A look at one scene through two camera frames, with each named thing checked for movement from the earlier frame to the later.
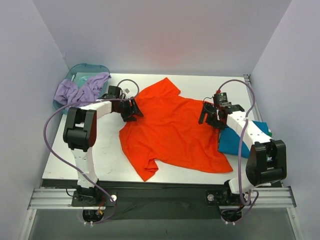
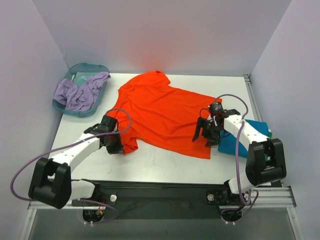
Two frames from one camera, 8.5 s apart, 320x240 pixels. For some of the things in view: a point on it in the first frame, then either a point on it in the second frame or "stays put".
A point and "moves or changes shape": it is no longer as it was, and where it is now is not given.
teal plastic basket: [80, 74] stays put
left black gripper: [131, 109] to [114, 146]
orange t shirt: [169, 134] moves or changes shape
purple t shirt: [67, 93] stays put
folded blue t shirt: [229, 141] stays put
